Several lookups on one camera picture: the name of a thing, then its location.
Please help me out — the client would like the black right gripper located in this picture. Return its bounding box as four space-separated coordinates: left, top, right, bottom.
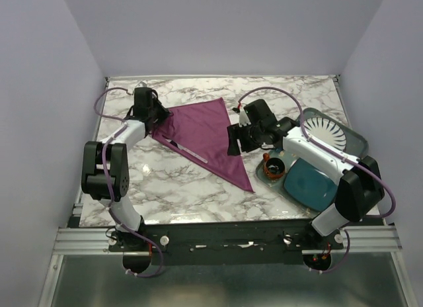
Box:
226 120 264 156

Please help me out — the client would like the pink handled steel knife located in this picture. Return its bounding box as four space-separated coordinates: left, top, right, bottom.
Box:
164 136 208 163

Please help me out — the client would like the purple cloth napkin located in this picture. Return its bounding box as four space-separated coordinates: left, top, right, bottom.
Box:
153 98 253 192

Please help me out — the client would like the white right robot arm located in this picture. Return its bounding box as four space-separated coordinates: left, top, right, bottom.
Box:
227 118 384 249

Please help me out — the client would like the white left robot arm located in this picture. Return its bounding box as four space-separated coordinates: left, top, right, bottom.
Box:
81 97 171 251

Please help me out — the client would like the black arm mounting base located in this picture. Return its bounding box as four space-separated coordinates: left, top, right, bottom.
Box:
109 219 344 267

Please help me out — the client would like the orange patterned mug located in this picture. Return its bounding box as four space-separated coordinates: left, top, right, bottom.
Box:
263 153 286 181

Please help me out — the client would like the green floral serving tray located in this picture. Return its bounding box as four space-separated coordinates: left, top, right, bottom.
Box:
255 108 368 212

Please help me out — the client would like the teal square plate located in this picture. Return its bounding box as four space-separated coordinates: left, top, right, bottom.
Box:
284 159 337 212

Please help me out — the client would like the white blue striped plate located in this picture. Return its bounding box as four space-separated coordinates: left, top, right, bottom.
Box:
304 116 346 151

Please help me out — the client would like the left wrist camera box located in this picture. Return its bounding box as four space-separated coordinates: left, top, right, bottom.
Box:
134 87 157 114

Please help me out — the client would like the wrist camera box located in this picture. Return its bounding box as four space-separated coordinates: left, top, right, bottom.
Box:
244 99 277 126
134 87 157 114

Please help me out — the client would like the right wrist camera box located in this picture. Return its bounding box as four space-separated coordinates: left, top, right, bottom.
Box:
244 99 277 126

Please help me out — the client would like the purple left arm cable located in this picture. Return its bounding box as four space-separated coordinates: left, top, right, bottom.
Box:
93 86 167 279

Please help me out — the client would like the aluminium frame rail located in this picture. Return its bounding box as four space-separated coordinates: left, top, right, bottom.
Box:
53 226 403 255

